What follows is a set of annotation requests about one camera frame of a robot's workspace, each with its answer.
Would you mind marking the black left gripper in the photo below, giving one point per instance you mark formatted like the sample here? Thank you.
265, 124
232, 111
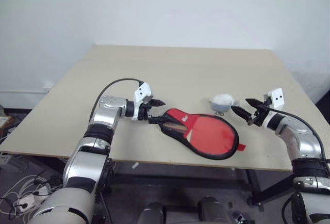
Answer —
144, 110

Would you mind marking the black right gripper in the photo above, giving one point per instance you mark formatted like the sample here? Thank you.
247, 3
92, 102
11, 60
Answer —
260, 115

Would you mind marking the black paddle case clear window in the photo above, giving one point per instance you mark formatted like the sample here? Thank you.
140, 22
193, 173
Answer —
178, 114

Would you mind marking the white stuffing wad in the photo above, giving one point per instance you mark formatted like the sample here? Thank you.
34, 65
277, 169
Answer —
221, 101

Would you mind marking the red table tennis paddle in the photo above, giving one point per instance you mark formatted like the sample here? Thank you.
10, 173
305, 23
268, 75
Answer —
211, 136

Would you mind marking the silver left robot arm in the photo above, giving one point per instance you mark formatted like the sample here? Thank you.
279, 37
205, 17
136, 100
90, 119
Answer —
103, 115

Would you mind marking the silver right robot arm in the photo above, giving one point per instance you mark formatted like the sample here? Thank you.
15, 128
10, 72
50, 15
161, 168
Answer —
301, 136

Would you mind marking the beige table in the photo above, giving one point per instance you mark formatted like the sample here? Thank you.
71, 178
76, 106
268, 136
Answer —
180, 69

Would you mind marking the dark rounded shape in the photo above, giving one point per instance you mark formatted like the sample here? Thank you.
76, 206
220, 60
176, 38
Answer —
212, 211
152, 213

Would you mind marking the white power strip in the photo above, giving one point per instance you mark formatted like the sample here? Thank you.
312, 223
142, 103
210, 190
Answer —
25, 201
42, 190

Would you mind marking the cardboard box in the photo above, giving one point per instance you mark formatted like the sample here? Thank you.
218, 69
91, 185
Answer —
3, 119

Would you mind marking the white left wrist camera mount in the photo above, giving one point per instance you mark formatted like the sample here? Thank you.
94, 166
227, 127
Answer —
143, 91

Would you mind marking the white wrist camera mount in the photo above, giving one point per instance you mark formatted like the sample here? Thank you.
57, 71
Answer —
143, 91
277, 97

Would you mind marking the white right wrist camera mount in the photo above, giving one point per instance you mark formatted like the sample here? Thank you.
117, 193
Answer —
277, 97

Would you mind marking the black table frame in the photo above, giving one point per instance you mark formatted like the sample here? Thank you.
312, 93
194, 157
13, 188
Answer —
180, 175

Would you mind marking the white wall outlet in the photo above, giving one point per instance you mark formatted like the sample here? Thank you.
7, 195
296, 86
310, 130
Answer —
48, 84

